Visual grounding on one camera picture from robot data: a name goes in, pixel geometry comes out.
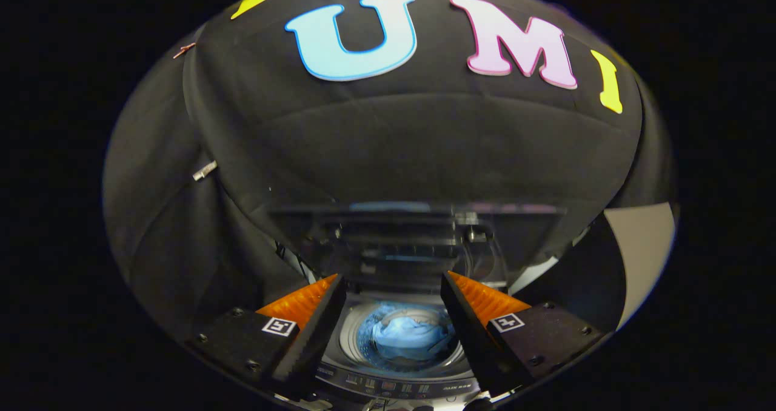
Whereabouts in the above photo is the black backdrop cloth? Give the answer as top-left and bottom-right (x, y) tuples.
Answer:
(102, 0), (677, 339)

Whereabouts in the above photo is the grey washing machine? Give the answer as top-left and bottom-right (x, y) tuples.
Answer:
(276, 241), (510, 409)

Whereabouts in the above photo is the light blue polo shirt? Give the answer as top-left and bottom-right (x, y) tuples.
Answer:
(370, 315), (455, 363)

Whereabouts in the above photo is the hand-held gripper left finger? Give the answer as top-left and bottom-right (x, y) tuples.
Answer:
(185, 273), (347, 399)

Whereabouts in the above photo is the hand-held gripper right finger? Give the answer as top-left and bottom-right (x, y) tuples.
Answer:
(440, 270), (610, 398)

